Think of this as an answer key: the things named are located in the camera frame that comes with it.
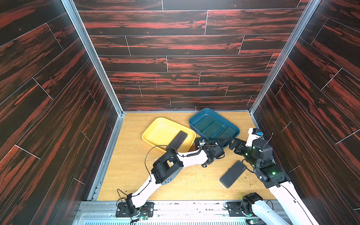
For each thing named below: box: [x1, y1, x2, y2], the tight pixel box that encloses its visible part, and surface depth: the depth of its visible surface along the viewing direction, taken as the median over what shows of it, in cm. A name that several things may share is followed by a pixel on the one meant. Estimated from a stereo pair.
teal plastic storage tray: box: [188, 107, 240, 148], surface depth 109 cm
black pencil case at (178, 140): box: [168, 130, 188, 150], surface depth 102 cm
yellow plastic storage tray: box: [142, 116, 197, 153], surface depth 105 cm
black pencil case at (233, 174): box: [219, 160, 247, 189], surface depth 86 cm
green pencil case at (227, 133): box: [217, 126, 237, 141], surface depth 103 cm
